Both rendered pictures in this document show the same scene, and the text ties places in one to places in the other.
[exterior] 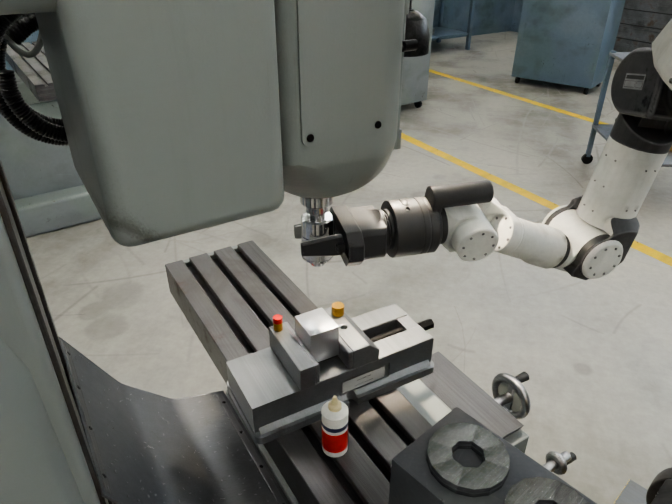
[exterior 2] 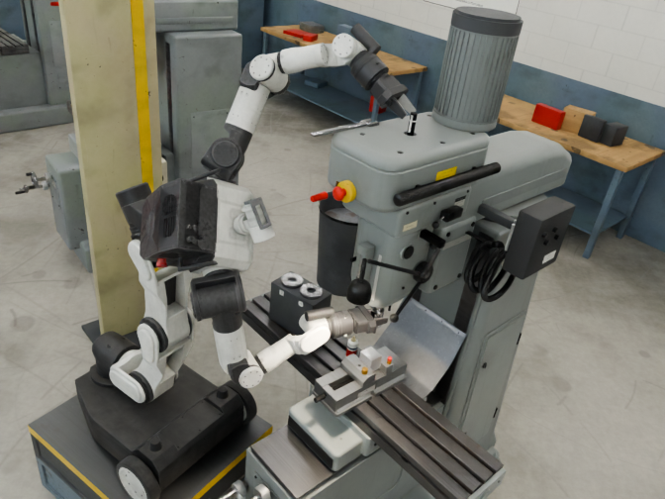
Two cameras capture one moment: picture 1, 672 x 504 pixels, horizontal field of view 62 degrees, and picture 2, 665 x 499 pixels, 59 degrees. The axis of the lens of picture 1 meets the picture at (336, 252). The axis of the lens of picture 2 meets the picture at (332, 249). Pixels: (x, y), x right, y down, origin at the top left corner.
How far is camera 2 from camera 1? 245 cm
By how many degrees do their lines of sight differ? 116
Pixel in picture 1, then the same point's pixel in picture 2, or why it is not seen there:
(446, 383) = (293, 470)
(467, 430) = (311, 295)
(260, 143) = not seen: hidden behind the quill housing
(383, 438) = (332, 361)
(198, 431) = (411, 379)
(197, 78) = not seen: hidden behind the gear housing
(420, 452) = (324, 294)
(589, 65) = not seen: outside the picture
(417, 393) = (315, 424)
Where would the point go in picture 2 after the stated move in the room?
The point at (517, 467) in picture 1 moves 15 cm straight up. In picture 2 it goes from (297, 291) to (300, 259)
